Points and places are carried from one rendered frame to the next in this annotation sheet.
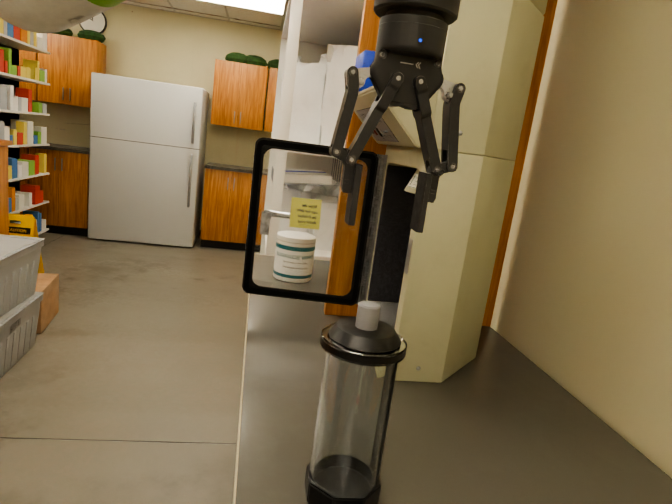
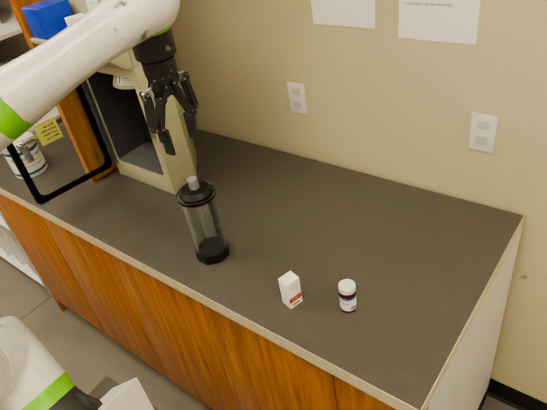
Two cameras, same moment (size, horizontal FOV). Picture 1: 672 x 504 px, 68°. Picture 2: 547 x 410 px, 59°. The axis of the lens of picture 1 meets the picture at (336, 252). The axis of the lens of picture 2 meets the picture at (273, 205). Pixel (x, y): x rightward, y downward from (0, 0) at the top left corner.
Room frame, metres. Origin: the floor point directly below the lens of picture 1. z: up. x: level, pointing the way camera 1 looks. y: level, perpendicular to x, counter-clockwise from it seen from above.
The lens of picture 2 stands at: (-0.41, 0.44, 1.88)
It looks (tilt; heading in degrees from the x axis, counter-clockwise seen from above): 37 degrees down; 323
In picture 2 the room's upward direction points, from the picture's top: 10 degrees counter-clockwise
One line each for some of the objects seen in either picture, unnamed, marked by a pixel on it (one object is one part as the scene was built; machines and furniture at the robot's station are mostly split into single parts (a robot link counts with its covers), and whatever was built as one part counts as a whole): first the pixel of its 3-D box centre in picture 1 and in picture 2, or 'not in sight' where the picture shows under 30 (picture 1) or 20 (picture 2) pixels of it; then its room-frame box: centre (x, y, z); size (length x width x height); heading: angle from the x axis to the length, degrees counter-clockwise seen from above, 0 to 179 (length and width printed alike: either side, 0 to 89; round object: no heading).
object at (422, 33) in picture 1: (407, 65); (162, 76); (0.59, -0.05, 1.49); 0.08 x 0.07 x 0.09; 100
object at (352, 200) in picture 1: (353, 194); (167, 141); (0.58, -0.01, 1.34); 0.03 x 0.01 x 0.07; 10
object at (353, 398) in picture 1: (352, 413); (204, 222); (0.59, -0.05, 1.06); 0.11 x 0.11 x 0.21
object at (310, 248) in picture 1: (308, 224); (54, 137); (1.24, 0.08, 1.19); 0.30 x 0.01 x 0.40; 92
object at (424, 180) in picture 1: (420, 201); (190, 126); (0.59, -0.09, 1.34); 0.03 x 0.01 x 0.07; 10
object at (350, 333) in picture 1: (365, 328); (194, 188); (0.59, -0.05, 1.18); 0.09 x 0.09 x 0.07
